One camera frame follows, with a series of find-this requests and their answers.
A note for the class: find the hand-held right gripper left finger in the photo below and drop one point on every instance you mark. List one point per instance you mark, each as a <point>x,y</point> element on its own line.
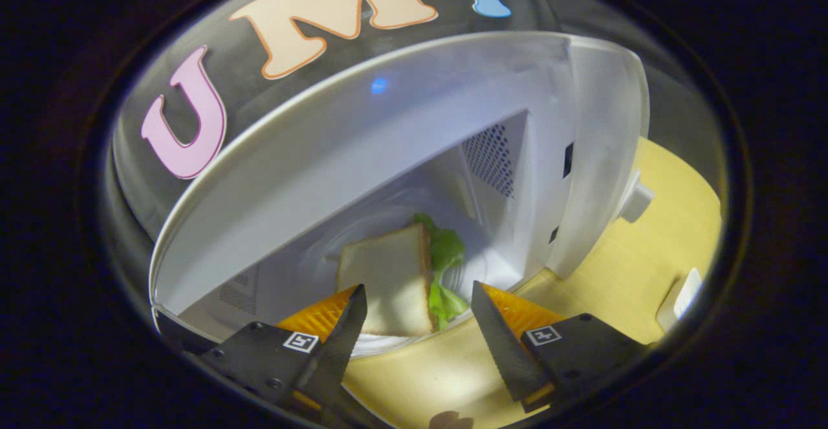
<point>343,332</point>

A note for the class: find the white microwave oven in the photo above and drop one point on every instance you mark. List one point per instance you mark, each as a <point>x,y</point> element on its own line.
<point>356,138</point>

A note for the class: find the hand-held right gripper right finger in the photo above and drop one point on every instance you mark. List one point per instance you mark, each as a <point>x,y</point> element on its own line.
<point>501,345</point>

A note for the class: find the sandwich with green lettuce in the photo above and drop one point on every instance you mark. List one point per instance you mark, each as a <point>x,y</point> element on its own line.
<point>388,280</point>

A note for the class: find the white tray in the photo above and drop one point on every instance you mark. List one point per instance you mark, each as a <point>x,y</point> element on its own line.
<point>679,299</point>

